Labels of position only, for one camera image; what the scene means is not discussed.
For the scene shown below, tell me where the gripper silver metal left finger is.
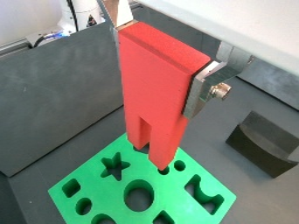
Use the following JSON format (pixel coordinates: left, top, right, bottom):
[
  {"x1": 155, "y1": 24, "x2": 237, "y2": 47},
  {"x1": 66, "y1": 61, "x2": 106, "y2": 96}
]
[{"x1": 97, "y1": 0, "x2": 136, "y2": 31}]

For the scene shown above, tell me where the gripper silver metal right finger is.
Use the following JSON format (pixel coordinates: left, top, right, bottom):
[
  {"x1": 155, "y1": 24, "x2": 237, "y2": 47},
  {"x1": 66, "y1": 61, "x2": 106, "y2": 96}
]
[{"x1": 181, "y1": 42, "x2": 253, "y2": 119}]

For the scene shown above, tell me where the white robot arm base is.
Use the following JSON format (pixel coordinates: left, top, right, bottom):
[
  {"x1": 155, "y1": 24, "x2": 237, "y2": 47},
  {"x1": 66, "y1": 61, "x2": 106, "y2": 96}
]
[{"x1": 58, "y1": 0, "x2": 105, "y2": 33}]

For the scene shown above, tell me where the dark grey block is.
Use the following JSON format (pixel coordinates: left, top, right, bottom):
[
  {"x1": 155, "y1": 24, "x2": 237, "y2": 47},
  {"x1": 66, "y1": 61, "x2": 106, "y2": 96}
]
[{"x1": 225, "y1": 111, "x2": 299, "y2": 178}]

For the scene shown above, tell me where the green shape-sorter board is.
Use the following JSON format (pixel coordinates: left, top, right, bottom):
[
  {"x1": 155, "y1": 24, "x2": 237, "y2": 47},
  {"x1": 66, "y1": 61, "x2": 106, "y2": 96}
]
[{"x1": 49, "y1": 136, "x2": 236, "y2": 224}]

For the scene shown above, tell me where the black cable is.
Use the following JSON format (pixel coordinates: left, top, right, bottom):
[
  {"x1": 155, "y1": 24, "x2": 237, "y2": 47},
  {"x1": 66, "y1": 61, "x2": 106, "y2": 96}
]
[{"x1": 32, "y1": 0, "x2": 80, "y2": 48}]

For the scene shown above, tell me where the grey aluminium rail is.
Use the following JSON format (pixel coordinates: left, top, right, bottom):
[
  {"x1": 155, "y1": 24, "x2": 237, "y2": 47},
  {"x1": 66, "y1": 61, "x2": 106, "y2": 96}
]
[{"x1": 0, "y1": 27, "x2": 74, "y2": 58}]

